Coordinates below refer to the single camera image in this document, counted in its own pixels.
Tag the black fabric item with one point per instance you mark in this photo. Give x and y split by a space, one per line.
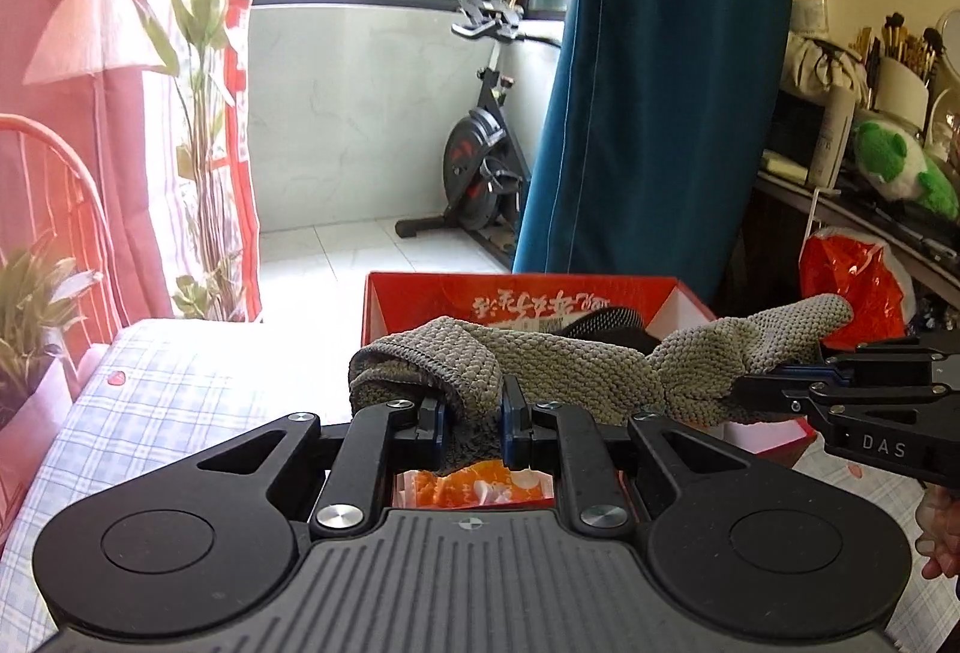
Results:
607 323

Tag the orange snack packet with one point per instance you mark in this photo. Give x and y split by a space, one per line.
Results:
465 484

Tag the dark desk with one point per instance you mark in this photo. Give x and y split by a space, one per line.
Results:
795 203

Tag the teal curtain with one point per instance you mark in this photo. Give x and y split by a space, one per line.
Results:
660 98

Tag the person's right hand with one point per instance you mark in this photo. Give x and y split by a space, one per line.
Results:
943 544

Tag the plaid bed sheet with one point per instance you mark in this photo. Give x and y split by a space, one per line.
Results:
187 383

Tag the bunch of makeup brushes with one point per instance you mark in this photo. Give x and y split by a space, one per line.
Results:
900 38

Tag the white brush cup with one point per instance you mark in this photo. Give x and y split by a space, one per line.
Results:
900 94

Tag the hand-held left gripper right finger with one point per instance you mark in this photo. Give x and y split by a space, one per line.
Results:
512 424

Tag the white cloth bag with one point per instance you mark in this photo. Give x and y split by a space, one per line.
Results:
817 56

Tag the green plush toy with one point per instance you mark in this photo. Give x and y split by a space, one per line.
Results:
892 161

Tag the grey knitted cloth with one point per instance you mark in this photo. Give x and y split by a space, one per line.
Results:
570 368

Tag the red strawberry print box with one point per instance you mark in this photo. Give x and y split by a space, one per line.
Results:
420 308

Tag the red plastic bag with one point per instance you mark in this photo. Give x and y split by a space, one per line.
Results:
847 285

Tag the white bottle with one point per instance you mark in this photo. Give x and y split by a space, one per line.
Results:
831 135

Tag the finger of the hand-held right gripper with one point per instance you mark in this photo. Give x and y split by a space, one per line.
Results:
780 392
892 360

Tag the black exercise bike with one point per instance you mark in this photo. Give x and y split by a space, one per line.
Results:
480 173

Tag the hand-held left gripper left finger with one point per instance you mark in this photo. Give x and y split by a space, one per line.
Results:
431 429

